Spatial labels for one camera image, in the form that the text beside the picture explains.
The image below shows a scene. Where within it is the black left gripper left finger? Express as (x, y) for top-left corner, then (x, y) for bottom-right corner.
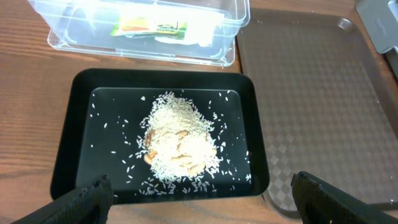
(13, 175), (114, 224)

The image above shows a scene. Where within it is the black waste tray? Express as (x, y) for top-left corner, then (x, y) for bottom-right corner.
(50, 68), (270, 204)

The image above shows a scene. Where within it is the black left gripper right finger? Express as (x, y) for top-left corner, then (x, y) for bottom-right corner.
(291, 171), (397, 224)

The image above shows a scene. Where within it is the clear plastic waste bin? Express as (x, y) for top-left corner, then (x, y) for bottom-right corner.
(29, 0), (251, 67)

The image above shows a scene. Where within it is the yellow green snack wrapper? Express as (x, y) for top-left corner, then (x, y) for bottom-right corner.
(110, 16), (188, 40)

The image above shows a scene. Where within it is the rice food waste pile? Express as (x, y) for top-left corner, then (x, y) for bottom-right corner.
(89, 90), (252, 197)

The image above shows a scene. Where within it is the grey dishwasher rack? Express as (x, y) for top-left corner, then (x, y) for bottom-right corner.
(356, 0), (397, 78)

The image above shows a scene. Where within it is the white plastic bag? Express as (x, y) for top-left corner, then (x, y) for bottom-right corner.
(118, 3), (224, 47)

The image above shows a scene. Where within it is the brown serving tray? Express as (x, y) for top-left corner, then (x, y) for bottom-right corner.
(238, 8), (397, 220)

